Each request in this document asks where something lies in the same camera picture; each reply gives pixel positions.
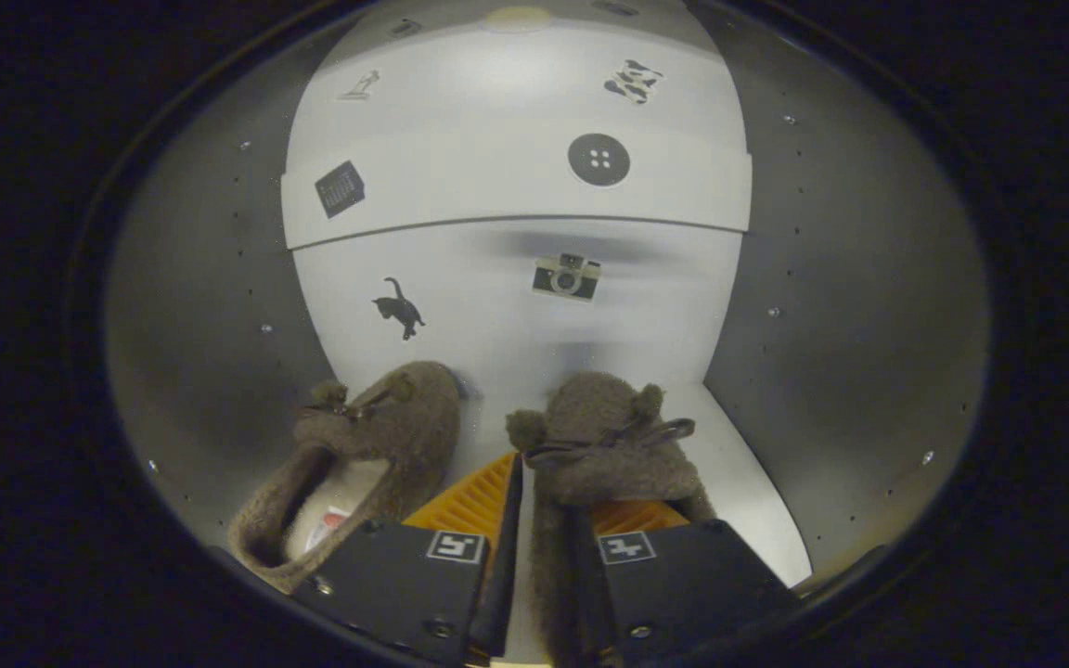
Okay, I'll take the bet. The grey shoe cabinet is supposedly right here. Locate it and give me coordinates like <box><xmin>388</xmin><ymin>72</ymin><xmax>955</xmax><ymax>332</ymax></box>
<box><xmin>106</xmin><ymin>0</ymin><xmax>992</xmax><ymax>595</ymax></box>

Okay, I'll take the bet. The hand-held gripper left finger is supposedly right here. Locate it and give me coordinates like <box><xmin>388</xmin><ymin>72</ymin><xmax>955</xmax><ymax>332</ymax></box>
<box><xmin>291</xmin><ymin>453</ymin><xmax>526</xmax><ymax>667</ymax></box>

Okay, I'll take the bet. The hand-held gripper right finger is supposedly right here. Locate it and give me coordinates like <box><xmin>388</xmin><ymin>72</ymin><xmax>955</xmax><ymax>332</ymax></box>
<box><xmin>576</xmin><ymin>501</ymin><xmax>800</xmax><ymax>667</ymax></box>

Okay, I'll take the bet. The brown fuzzy slipper shoe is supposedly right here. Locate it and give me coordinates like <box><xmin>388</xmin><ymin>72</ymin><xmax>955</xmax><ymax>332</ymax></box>
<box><xmin>228</xmin><ymin>360</ymin><xmax>463</xmax><ymax>595</ymax></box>
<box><xmin>505</xmin><ymin>371</ymin><xmax>716</xmax><ymax>668</ymax></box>

